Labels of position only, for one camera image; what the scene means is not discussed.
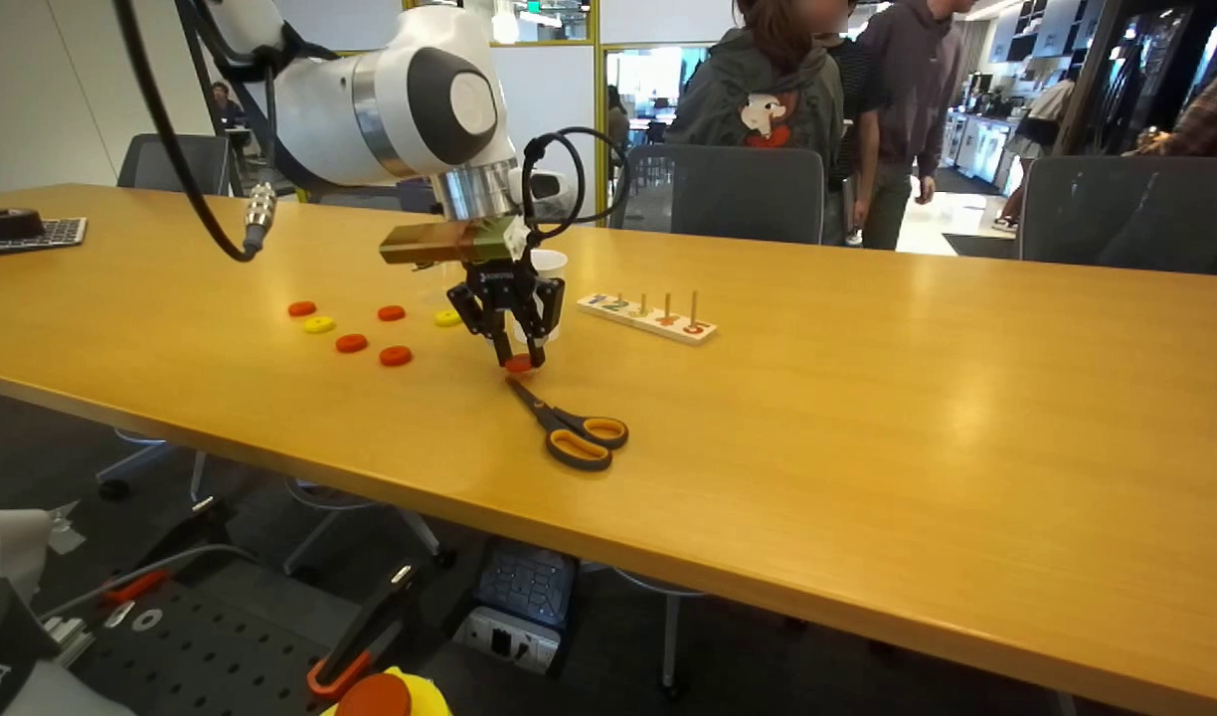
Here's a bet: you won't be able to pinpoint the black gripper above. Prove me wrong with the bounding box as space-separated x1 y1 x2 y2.
445 263 565 364

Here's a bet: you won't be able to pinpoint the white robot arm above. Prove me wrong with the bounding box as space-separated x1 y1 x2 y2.
173 0 565 364

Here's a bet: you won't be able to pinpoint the white paper cup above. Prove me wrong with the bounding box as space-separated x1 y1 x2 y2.
527 245 569 283

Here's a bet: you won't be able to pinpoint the white number peg board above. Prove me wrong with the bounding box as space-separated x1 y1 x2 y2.
575 288 718 347

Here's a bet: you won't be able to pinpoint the grey office chair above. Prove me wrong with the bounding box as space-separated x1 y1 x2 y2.
1018 156 1217 273
612 143 827 243

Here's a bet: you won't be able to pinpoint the power strip on floor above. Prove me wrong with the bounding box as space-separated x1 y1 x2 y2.
453 605 562 676

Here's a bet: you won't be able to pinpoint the person in green hoodie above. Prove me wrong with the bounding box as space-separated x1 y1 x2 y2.
668 0 842 243

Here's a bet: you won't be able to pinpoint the yellow red emergency stop button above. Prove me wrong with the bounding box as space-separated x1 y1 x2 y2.
321 666 453 716

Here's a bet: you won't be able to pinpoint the black keyboard device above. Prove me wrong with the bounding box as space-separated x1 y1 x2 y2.
0 205 86 255

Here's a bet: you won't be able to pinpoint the grey office chair right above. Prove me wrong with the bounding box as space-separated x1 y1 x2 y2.
1018 156 1217 273

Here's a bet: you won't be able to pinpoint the wrist camera wooden mount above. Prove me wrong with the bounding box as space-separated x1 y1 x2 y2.
376 220 526 266

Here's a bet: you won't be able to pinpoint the orange handled scissors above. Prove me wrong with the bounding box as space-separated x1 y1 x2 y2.
509 383 630 467

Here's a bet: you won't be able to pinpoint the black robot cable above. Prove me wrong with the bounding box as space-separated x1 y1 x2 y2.
111 0 284 266

